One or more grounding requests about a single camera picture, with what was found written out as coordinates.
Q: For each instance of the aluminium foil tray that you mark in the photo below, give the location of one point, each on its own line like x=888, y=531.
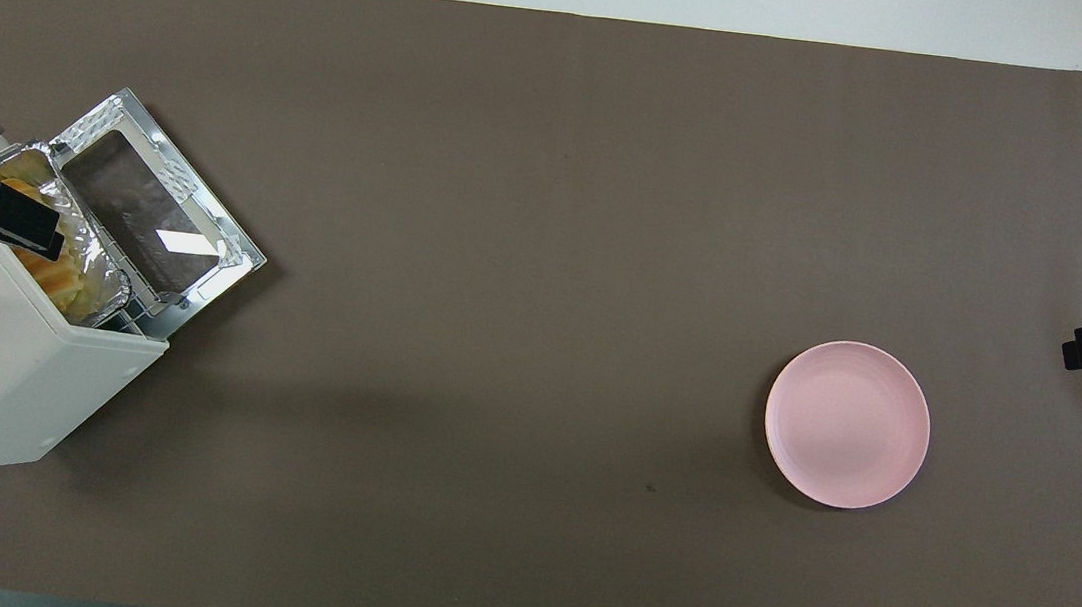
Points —
x=98, y=262

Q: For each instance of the pink round plate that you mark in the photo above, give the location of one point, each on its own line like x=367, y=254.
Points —
x=840, y=425

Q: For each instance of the yellow sliced bread loaf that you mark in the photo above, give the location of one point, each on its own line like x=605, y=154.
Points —
x=56, y=278

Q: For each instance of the brown table mat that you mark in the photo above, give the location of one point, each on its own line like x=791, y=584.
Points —
x=507, y=240

